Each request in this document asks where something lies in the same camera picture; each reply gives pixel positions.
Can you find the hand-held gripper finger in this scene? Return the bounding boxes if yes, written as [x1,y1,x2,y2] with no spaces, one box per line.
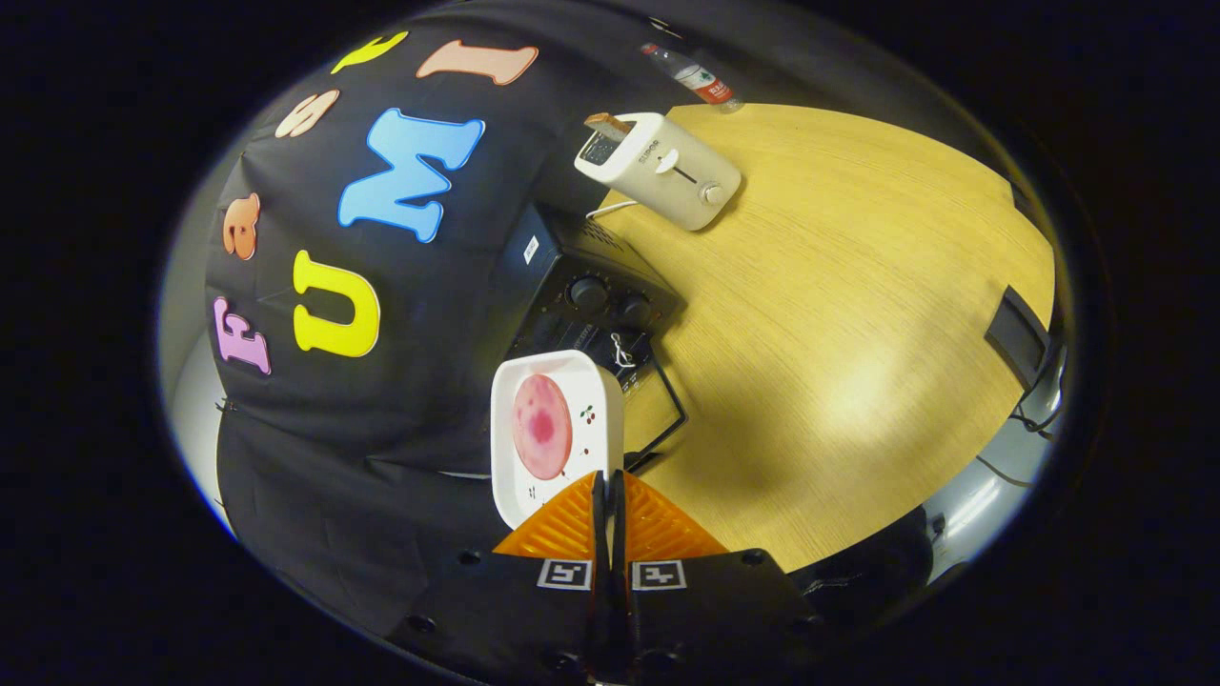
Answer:
[386,470,611,682]
[610,469,830,682]

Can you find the pink ham slice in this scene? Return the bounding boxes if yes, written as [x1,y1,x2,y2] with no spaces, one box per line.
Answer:
[512,373,574,481]

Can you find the white square plate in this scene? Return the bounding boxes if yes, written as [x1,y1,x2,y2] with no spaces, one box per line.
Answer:
[490,350,625,531]

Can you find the black toaster oven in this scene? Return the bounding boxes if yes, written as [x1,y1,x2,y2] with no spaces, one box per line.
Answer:
[491,202,689,468]

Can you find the white pop-up toaster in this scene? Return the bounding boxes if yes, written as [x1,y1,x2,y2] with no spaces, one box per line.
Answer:
[574,111,742,232]

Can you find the clear water bottle red label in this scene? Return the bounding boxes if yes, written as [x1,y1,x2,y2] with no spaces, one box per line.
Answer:
[640,42,744,113]

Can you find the black floor cable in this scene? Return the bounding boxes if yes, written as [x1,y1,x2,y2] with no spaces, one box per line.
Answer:
[974,357,1064,489]

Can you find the black table edge bracket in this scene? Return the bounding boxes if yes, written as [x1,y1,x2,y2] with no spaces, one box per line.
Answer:
[985,285,1052,392]

